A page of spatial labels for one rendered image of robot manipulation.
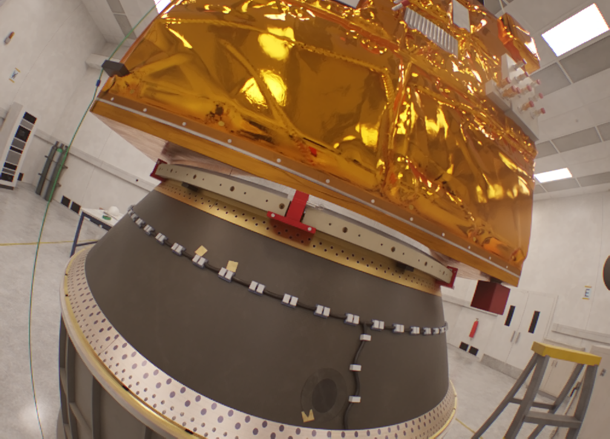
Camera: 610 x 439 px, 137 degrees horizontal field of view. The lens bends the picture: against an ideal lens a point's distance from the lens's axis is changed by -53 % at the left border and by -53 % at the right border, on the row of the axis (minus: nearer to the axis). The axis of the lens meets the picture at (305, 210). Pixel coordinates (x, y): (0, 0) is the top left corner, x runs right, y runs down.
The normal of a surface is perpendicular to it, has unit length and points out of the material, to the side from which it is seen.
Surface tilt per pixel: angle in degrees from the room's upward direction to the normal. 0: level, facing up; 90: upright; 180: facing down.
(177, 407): 43
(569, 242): 90
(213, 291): 62
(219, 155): 90
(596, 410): 90
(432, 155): 89
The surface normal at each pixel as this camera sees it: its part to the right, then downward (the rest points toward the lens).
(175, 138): 0.20, -0.08
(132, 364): 0.13, -0.83
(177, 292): 0.00, -0.63
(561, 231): -0.91, -0.37
